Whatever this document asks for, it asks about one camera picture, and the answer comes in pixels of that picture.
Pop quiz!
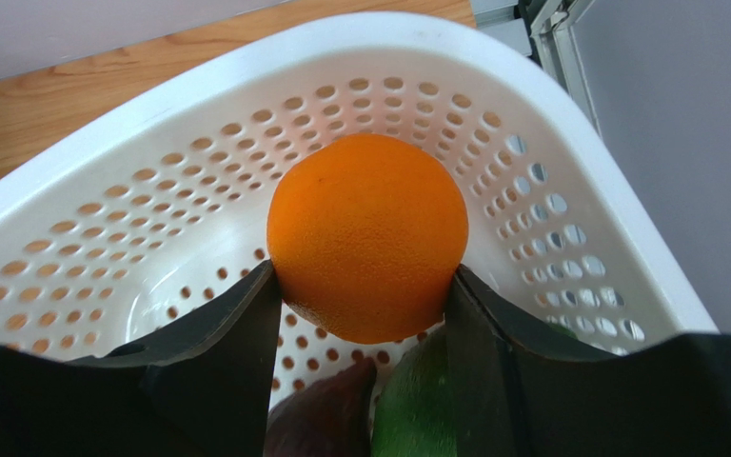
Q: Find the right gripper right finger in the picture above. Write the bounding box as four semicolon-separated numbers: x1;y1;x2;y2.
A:
445;268;731;456

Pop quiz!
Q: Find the green avocado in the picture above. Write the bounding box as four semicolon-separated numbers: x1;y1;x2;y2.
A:
370;323;579;457

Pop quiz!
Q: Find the white perforated plastic basket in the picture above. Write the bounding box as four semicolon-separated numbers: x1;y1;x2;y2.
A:
0;10;720;420

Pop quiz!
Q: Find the aluminium frame post right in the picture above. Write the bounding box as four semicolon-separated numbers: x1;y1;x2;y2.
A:
470;0;602;131

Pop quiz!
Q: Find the dark red small fruit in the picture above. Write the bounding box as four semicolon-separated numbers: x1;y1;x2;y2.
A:
263;358;377;456

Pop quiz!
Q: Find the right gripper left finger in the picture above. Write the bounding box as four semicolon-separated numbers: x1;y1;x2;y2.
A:
0;262;281;456

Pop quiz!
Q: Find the orange fruit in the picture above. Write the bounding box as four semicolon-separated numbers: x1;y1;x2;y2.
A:
267;134;468;344

